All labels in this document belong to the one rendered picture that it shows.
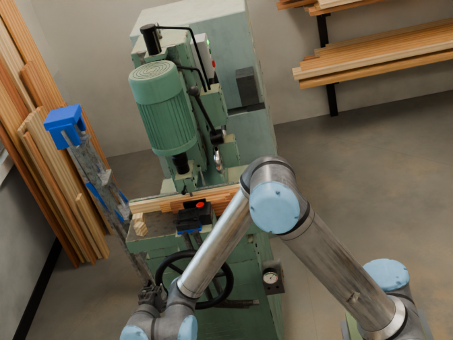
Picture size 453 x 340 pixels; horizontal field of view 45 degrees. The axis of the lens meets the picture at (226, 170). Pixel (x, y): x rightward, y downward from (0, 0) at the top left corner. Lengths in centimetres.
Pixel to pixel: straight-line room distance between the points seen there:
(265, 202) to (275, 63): 315
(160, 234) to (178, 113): 49
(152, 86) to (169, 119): 14
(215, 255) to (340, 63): 258
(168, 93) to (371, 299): 95
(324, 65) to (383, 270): 237
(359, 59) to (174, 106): 224
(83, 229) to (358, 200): 175
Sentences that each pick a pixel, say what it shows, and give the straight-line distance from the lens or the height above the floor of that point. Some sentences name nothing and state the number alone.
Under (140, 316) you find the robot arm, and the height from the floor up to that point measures 98.
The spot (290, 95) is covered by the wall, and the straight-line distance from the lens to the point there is 448.
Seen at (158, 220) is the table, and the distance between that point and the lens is 222.
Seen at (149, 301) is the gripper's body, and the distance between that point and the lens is 180.
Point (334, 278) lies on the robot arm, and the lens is 144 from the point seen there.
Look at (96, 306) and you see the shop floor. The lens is 337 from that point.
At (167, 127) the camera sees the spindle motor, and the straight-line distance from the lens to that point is 195.
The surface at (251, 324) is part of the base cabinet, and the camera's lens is 245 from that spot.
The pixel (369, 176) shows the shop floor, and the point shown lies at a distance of 377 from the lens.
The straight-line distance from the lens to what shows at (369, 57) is 397.
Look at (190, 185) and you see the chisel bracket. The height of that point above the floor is 104.
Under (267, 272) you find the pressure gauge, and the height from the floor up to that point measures 69.
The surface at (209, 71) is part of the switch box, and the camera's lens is 223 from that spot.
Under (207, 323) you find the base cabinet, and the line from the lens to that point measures 245.
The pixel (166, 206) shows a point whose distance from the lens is 223.
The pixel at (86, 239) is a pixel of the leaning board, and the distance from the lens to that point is 362.
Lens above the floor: 215
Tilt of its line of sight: 31 degrees down
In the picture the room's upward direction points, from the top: 15 degrees counter-clockwise
